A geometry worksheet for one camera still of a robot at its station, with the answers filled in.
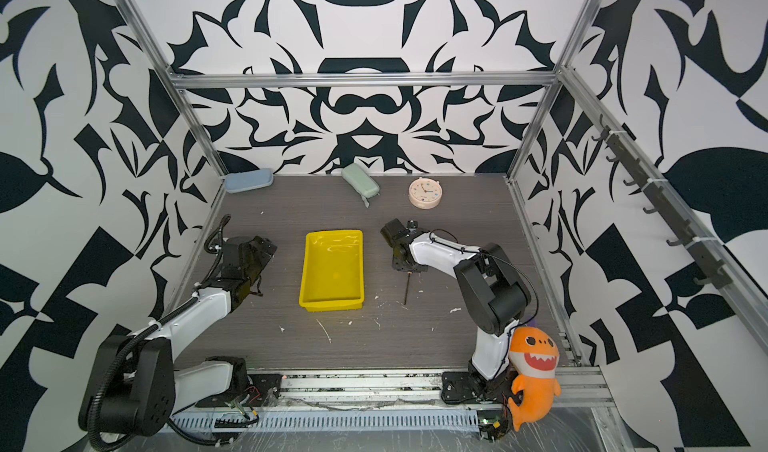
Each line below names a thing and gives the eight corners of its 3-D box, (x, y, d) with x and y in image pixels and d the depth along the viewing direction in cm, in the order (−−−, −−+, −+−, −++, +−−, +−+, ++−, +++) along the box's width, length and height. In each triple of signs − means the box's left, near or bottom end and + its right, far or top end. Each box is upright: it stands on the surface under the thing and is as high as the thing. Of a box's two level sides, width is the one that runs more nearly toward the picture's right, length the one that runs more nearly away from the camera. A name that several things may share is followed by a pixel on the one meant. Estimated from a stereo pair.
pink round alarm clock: (409, 209, 112) (409, 205, 110) (407, 181, 120) (407, 177, 119) (443, 209, 112) (444, 205, 110) (439, 181, 120) (440, 177, 119)
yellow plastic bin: (299, 314, 89) (293, 304, 83) (312, 239, 105) (308, 226, 99) (364, 314, 89) (362, 304, 83) (367, 239, 105) (366, 226, 99)
